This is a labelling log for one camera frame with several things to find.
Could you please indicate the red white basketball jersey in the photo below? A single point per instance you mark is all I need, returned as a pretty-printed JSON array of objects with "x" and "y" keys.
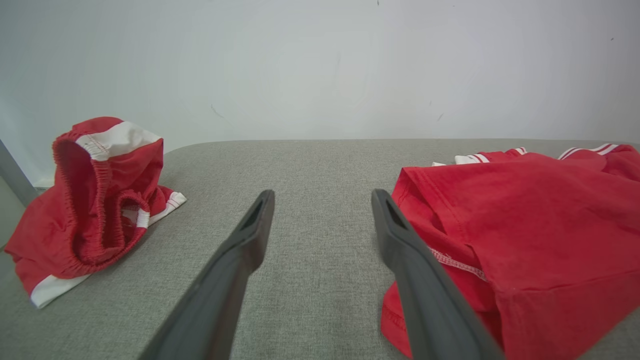
[{"x": 540, "y": 225}]

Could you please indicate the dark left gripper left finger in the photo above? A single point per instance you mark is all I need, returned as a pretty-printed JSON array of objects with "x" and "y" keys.
[{"x": 210, "y": 310}]

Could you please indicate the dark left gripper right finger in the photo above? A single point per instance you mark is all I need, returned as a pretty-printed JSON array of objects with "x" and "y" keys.
[{"x": 430, "y": 310}]

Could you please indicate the red shorts with white stripe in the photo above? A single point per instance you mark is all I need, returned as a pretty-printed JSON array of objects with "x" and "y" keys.
[{"x": 60, "y": 235}]

